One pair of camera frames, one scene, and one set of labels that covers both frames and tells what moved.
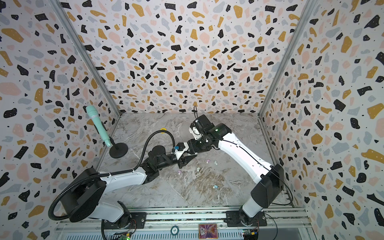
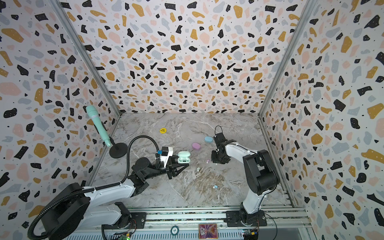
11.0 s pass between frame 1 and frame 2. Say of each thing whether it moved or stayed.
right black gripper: moved
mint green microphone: stayed
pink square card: stayed
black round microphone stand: stayed
